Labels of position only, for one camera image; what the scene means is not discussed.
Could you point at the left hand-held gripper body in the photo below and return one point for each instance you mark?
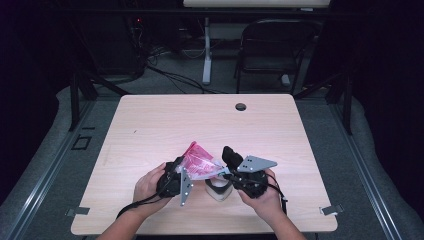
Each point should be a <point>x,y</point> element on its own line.
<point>170,183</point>

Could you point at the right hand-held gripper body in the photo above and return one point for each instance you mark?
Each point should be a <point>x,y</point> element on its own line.
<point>251,183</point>

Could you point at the red printed plastic packet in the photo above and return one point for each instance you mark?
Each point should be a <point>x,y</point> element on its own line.
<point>200,163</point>

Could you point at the person's right hand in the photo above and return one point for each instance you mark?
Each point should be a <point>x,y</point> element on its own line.
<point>266,205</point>

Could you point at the person's left hand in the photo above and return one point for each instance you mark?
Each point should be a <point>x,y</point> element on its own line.
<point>145,193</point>

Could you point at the black metal stand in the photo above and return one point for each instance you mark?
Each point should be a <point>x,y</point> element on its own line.
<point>348,106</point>
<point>74,106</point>

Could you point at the black folding chair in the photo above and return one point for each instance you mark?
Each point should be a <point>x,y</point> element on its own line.
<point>270,63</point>

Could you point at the dark equipment cabinet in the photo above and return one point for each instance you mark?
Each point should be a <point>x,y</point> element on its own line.
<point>116,50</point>

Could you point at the white desk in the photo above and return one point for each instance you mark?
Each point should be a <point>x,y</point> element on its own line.
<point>256,3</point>

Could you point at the grey metal bracket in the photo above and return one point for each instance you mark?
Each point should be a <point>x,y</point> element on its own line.
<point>331,210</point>
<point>80,211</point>

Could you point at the aluminium floor rail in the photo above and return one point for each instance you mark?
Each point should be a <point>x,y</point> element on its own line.
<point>48,173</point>
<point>368,173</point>

